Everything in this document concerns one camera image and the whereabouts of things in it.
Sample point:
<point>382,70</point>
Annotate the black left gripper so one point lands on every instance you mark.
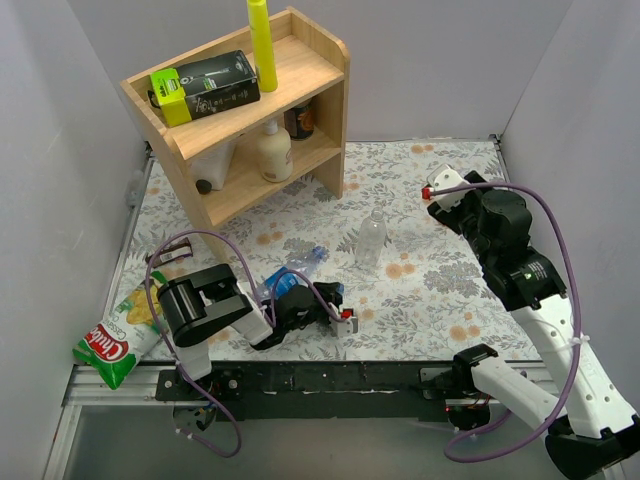
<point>326,298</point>

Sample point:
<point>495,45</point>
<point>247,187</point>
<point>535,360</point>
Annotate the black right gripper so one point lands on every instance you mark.
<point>471,204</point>

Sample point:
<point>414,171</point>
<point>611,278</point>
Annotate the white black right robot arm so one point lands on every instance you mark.
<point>588,427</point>

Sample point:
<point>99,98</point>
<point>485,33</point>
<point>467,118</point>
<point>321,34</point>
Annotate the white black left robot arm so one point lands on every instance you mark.
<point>201,304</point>

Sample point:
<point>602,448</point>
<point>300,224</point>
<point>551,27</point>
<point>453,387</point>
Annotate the cream lotion pump bottle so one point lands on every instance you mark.
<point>274,150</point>

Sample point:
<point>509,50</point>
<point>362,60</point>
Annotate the yellow tall bottle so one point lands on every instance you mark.
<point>262,45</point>

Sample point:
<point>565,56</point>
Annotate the clear plastic cup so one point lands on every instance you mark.
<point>371,239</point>

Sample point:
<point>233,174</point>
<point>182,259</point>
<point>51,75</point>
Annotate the floral patterned table mat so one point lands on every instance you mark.
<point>425,299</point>

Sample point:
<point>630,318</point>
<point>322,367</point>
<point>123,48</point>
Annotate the brown chocolate bar wrapper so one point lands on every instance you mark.
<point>172,253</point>

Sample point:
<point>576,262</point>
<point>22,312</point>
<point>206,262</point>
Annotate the white jug black cap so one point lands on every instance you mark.
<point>209,170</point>

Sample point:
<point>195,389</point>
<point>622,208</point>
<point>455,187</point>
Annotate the dark jar on shelf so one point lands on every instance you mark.
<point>299,122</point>

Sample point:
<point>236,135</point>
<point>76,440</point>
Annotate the chips snack bag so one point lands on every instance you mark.
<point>115,345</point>

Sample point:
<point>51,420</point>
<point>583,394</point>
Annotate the black green product box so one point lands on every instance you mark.
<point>202,88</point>

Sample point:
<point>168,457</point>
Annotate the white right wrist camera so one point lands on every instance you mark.
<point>442,178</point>

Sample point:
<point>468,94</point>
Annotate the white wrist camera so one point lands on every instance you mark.
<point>347,323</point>
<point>442,178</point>

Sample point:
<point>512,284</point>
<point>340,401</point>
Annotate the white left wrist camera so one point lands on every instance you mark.
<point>347,323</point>

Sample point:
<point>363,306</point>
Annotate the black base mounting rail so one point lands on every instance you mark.
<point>261,390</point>

